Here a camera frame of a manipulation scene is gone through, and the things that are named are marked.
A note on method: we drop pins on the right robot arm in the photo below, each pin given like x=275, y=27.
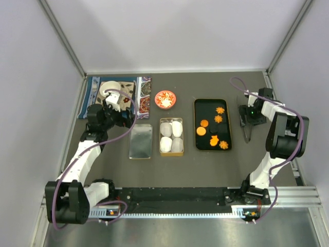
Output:
x=286, y=140

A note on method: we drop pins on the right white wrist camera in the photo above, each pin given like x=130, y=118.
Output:
x=251, y=98

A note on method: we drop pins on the gold cookie tin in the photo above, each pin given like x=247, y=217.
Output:
x=170, y=120

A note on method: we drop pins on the white paper cup top-right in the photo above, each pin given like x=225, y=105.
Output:
x=177, y=129

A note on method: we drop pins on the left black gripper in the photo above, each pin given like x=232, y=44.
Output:
x=127, y=122

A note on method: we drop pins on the black serving tongs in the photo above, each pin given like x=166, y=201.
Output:
x=247, y=132

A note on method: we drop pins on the black rectangular tray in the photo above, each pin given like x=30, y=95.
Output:
x=206, y=109

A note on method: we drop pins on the floral square coaster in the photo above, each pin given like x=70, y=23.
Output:
x=126, y=87

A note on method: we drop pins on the orange fish shaped cookie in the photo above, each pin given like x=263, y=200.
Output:
x=214, y=140

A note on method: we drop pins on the blue patterned placemat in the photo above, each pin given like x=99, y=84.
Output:
x=142, y=93

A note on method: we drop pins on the white paper cup top-left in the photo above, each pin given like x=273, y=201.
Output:
x=166, y=129

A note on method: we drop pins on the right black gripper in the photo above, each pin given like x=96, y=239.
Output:
x=243, y=109

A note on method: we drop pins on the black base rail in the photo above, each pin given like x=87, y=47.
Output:
x=174, y=200

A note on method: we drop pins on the red patterned small bowl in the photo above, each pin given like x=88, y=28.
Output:
x=165, y=99

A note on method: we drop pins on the white paper cup bottom-right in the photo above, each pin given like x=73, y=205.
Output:
x=177, y=145

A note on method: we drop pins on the orange flower cookie bottom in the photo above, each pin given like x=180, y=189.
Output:
x=223, y=145

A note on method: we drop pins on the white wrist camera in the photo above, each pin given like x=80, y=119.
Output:
x=251, y=98
x=112, y=99

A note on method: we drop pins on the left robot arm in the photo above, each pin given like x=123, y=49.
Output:
x=67, y=200

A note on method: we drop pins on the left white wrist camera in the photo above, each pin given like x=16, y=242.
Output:
x=112, y=99

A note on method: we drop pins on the orange flower cookie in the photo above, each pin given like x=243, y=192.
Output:
x=223, y=145
x=220, y=110
x=218, y=119

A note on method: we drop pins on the orange round cookie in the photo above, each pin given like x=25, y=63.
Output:
x=204, y=123
x=201, y=131

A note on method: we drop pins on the white paper cup bottom-left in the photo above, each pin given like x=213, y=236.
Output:
x=165, y=144

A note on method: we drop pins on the orange flower cookie top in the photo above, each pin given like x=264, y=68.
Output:
x=220, y=110

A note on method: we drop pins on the white ceramic cup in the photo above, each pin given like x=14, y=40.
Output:
x=108, y=85

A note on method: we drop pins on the black sandwich cookie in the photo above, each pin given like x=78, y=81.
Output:
x=213, y=129

